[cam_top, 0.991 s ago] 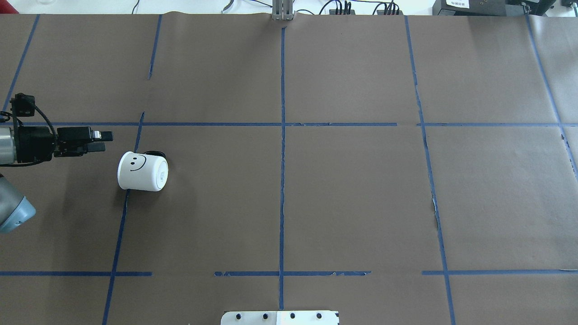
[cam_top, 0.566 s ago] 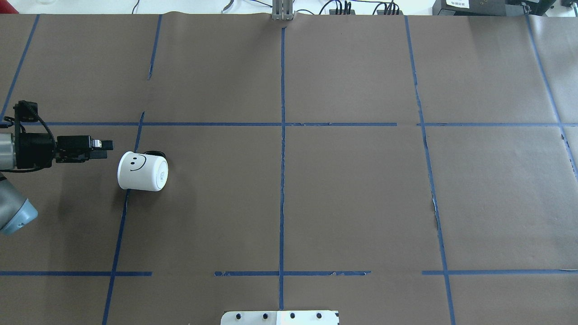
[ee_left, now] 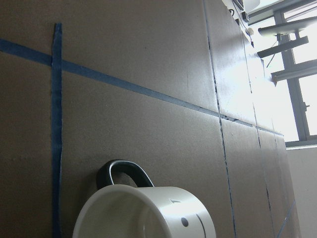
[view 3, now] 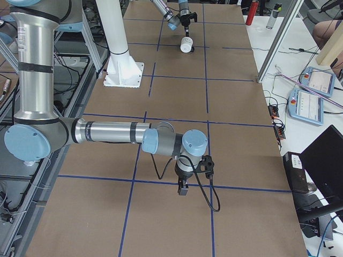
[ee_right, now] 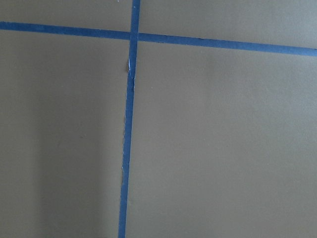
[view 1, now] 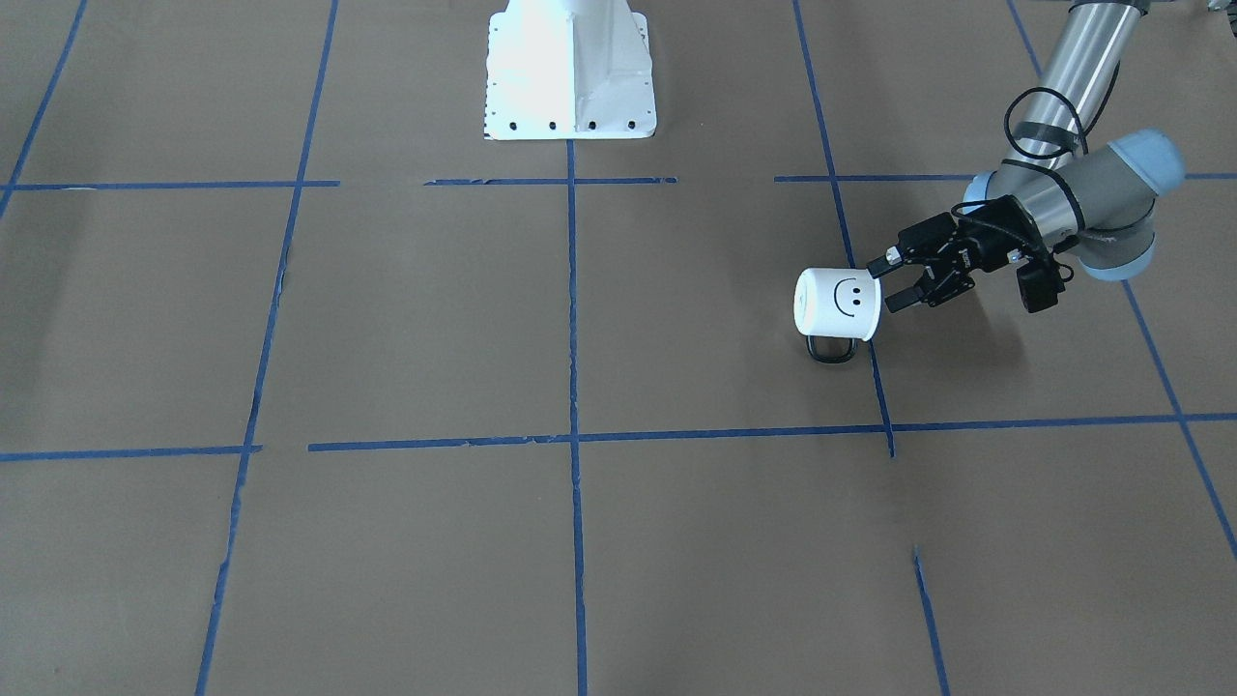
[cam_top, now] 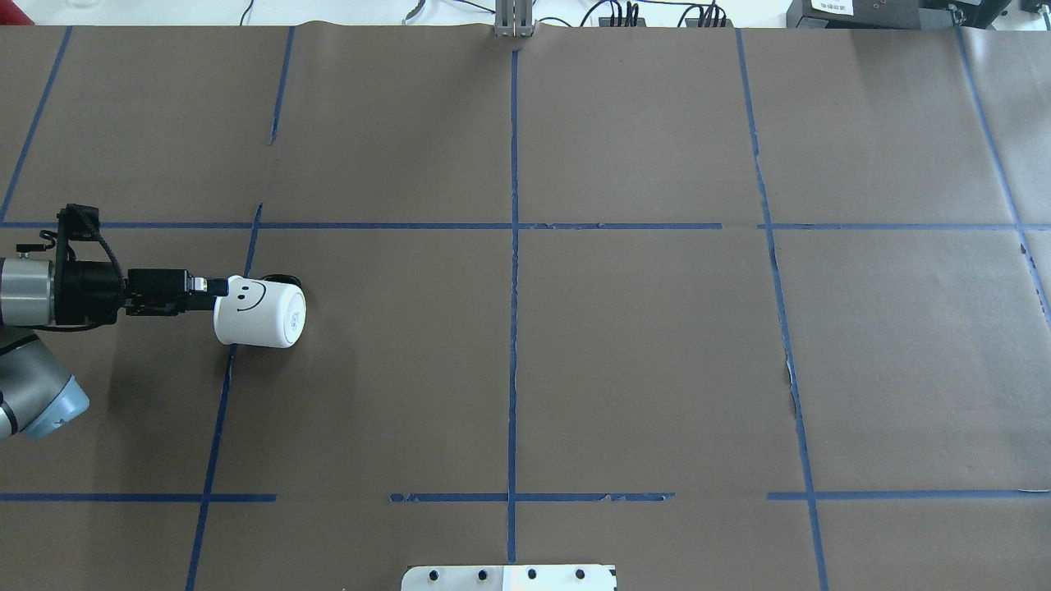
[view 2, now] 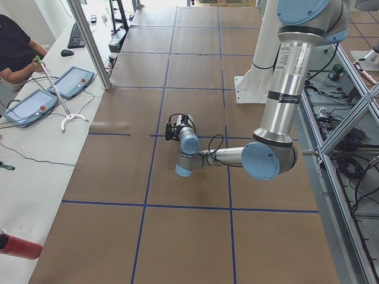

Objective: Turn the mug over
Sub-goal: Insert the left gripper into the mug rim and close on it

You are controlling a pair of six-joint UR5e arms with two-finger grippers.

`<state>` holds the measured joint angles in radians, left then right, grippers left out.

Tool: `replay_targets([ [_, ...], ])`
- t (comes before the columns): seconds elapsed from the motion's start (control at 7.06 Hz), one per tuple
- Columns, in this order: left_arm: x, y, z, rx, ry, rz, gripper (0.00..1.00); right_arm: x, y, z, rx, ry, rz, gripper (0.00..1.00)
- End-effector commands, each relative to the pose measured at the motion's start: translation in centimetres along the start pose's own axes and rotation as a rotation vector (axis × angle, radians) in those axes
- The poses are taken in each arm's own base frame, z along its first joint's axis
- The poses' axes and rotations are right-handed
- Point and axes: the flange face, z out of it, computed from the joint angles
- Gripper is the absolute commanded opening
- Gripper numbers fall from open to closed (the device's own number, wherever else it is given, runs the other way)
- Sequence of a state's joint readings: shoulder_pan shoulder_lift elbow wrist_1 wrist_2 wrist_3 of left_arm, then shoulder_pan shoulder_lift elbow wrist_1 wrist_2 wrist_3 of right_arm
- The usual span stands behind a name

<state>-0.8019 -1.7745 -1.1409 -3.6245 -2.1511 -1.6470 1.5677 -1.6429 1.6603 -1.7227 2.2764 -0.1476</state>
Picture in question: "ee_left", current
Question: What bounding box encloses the white mug black handle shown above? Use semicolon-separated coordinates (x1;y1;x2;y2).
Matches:
72;160;216;238

